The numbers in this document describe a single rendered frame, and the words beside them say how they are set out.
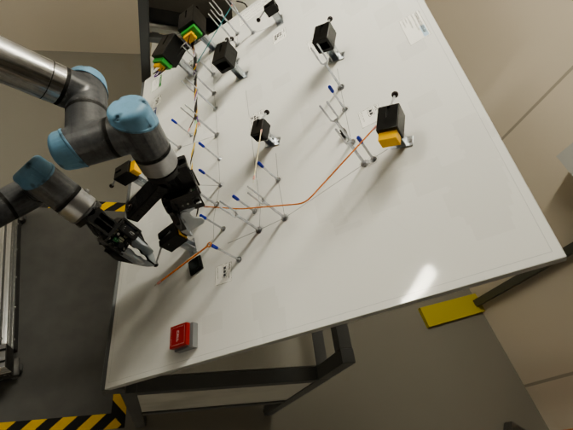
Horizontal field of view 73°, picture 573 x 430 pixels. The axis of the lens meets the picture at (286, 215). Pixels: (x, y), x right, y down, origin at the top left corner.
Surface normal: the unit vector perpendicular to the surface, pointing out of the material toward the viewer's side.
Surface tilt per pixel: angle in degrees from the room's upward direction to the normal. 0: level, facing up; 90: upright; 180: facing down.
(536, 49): 90
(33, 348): 0
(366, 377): 0
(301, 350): 0
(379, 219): 47
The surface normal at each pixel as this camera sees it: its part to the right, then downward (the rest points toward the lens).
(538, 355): -0.92, 0.11
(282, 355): 0.26, -0.55
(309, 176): -0.53, -0.41
